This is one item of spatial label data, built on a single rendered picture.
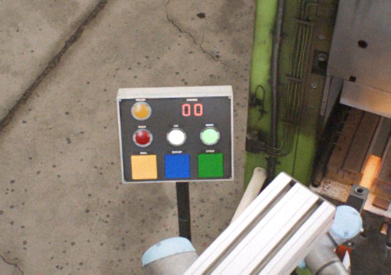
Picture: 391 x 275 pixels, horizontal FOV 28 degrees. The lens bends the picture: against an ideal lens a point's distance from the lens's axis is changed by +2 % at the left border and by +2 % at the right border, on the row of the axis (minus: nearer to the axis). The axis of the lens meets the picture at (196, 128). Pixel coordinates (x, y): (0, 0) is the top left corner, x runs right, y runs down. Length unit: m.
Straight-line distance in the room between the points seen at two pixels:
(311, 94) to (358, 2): 0.56
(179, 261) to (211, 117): 0.69
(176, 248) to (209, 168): 0.66
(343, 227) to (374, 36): 0.46
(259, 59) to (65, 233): 1.43
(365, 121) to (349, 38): 0.56
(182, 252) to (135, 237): 1.68
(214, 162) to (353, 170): 0.41
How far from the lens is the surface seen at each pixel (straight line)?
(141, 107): 2.26
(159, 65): 3.97
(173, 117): 2.27
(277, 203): 1.05
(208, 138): 2.29
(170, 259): 1.69
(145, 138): 2.29
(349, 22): 1.95
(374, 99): 2.11
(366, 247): 2.57
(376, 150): 2.44
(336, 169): 2.39
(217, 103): 2.25
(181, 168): 2.32
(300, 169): 2.70
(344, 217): 1.91
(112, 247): 3.36
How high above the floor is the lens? 2.90
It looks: 52 degrees down
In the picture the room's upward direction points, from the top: 2 degrees counter-clockwise
